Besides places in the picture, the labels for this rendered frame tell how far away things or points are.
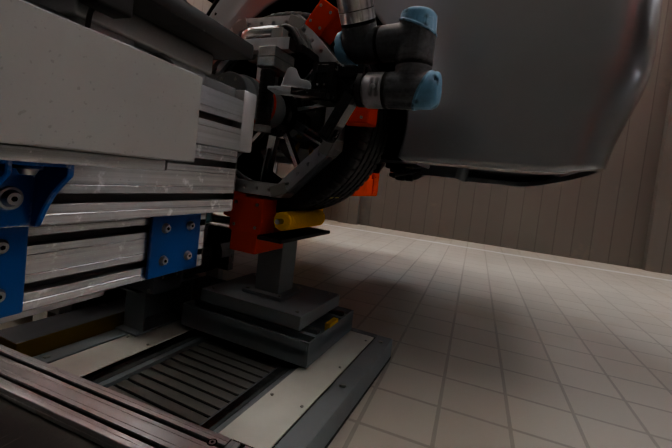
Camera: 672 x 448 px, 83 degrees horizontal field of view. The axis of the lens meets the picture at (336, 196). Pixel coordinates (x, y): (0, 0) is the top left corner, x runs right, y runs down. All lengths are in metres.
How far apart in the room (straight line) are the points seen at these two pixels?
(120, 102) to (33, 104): 0.05
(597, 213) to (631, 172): 0.60
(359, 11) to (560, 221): 4.89
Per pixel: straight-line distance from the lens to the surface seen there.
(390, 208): 5.55
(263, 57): 0.97
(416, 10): 0.82
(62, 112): 0.26
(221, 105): 0.55
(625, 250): 5.71
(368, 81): 0.80
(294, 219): 1.17
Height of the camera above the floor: 0.66
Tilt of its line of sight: 3 degrees down
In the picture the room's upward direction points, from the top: 7 degrees clockwise
